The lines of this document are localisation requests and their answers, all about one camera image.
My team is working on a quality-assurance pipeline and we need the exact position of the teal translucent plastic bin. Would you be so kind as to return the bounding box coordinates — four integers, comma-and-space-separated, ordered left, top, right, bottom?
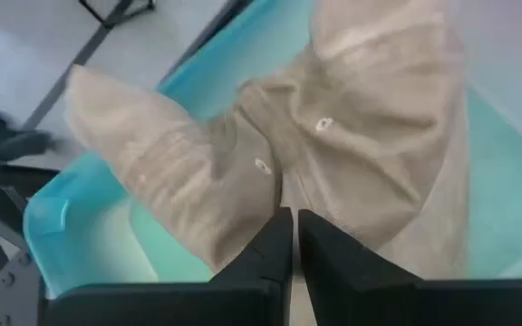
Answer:
22, 0, 522, 299

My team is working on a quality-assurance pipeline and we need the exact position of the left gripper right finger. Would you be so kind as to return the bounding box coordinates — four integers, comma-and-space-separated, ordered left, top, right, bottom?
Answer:
298, 207, 522, 326

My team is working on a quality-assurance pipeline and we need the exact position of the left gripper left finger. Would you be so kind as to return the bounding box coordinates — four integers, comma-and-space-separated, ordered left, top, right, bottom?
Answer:
43, 206, 295, 326

